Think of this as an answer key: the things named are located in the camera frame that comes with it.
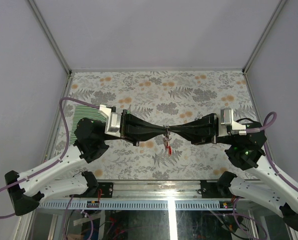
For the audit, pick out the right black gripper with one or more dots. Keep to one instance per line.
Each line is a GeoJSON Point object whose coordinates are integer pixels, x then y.
{"type": "Point", "coordinates": [207, 128]}

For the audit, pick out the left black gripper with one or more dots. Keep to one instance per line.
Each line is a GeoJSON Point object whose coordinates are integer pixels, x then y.
{"type": "Point", "coordinates": [135, 129]}

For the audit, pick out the red handled metal key tool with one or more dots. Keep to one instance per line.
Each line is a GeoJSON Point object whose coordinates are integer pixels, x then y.
{"type": "Point", "coordinates": [166, 141]}

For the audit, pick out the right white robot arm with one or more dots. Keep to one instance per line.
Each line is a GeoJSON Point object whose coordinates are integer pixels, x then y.
{"type": "Point", "coordinates": [246, 152]}

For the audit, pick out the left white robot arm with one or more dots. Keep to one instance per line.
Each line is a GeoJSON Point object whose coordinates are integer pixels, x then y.
{"type": "Point", "coordinates": [28, 189]}

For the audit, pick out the green striped cloth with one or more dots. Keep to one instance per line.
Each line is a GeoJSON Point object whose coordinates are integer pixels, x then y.
{"type": "Point", "coordinates": [80, 112]}

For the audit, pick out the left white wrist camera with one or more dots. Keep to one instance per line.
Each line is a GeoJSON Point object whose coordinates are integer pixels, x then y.
{"type": "Point", "coordinates": [113, 120]}

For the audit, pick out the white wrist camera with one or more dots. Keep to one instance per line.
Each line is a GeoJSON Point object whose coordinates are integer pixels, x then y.
{"type": "Point", "coordinates": [113, 120]}
{"type": "Point", "coordinates": [227, 125]}

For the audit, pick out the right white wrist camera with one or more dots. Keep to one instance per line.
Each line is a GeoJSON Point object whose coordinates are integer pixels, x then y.
{"type": "Point", "coordinates": [227, 125]}

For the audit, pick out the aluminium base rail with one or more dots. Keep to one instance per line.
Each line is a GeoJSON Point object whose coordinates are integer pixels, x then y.
{"type": "Point", "coordinates": [146, 195]}

